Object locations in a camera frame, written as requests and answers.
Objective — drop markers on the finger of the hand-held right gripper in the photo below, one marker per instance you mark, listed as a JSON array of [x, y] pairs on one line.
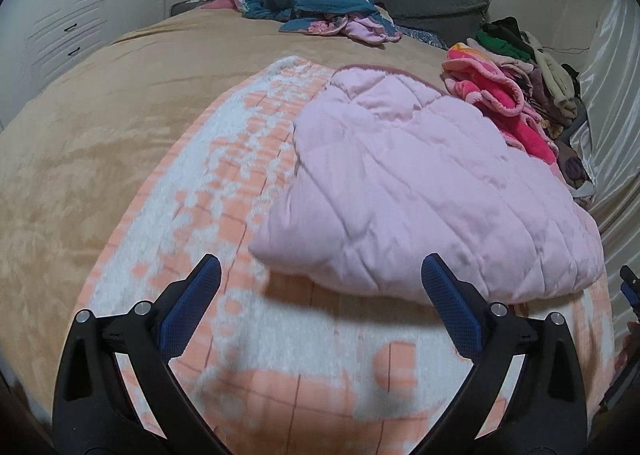
[[631, 292]]

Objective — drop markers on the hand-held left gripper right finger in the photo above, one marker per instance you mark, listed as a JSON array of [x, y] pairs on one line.
[[450, 310]]

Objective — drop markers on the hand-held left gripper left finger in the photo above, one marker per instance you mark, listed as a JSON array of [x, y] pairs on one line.
[[192, 305]]

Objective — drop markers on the pink quilted jacket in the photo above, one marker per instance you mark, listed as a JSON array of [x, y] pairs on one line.
[[425, 185]]

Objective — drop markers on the peach and white checked blanket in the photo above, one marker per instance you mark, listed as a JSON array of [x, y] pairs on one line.
[[225, 175]]

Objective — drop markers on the dark purple garment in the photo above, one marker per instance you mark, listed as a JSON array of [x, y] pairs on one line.
[[575, 167]]

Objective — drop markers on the tan bed blanket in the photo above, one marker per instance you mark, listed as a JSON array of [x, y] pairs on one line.
[[100, 135]]

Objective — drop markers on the white satin curtain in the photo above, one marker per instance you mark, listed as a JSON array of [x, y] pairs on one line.
[[615, 85]]

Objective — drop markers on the mauve garment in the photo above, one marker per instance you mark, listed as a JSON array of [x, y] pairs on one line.
[[537, 90]]

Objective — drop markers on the pink fleece blanket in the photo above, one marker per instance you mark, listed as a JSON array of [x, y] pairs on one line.
[[495, 85]]

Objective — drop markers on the beige garment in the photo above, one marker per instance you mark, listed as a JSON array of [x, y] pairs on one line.
[[555, 75]]

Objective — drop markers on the green garment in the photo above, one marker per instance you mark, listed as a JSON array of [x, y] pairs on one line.
[[500, 42]]

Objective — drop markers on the blue patterned pillow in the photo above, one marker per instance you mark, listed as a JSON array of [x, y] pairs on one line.
[[425, 37]]

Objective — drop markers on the black garment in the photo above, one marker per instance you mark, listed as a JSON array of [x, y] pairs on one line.
[[505, 25]]

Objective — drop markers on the dark pink pillow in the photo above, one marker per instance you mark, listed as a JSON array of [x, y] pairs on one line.
[[217, 4]]

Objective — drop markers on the white wardrobe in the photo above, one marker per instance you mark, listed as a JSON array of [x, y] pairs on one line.
[[60, 10]]

